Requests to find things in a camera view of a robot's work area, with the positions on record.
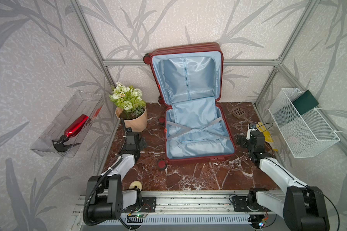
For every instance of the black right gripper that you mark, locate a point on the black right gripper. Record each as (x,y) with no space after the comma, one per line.
(243,141)

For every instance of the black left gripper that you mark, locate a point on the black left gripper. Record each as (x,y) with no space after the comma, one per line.
(142,143)

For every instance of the red ribbed hardshell suitcase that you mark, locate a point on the red ribbed hardshell suitcase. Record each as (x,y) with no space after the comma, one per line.
(190,109)

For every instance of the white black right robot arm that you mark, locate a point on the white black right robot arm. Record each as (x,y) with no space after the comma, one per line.
(303,207)

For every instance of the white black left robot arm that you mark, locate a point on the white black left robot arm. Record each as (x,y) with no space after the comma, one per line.
(105,198)

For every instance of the yellow work glove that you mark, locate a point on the yellow work glove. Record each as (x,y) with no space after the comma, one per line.
(264,128)

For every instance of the beige slotted plastic scoop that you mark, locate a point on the beige slotted plastic scoop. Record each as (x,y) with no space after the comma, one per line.
(239,113)

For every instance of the green white artificial flowers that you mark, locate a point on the green white artificial flowers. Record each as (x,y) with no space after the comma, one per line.
(129,100)

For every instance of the dark green card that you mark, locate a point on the dark green card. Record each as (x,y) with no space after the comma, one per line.
(305,102)

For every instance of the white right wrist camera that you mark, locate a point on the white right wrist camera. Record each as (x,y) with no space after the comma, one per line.
(251,127)

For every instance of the white wire mesh basket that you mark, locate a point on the white wire mesh basket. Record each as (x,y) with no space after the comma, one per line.
(307,134)

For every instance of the clear plastic wall bin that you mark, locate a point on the clear plastic wall bin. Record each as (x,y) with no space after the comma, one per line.
(80,103)

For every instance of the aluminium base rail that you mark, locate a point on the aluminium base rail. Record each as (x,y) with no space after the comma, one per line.
(214,202)

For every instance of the aluminium frame profiles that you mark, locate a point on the aluminium frame profiles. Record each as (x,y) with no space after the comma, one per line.
(186,44)

